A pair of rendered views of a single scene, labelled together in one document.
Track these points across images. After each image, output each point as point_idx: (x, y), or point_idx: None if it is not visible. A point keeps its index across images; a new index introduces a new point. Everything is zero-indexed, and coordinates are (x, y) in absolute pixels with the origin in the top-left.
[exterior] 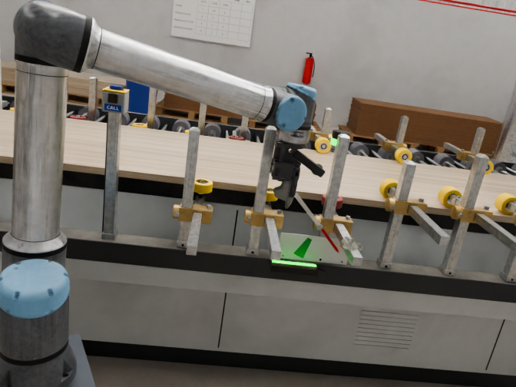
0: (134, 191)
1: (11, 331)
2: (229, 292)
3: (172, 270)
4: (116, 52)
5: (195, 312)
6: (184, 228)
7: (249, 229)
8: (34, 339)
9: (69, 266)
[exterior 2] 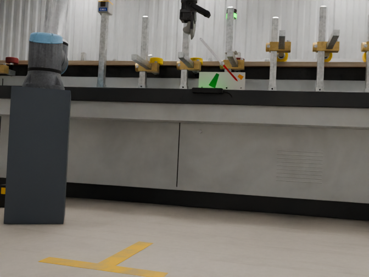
0: (121, 76)
1: (33, 51)
2: (172, 119)
3: (137, 106)
4: None
5: (159, 159)
6: (142, 76)
7: None
8: (43, 55)
9: (79, 109)
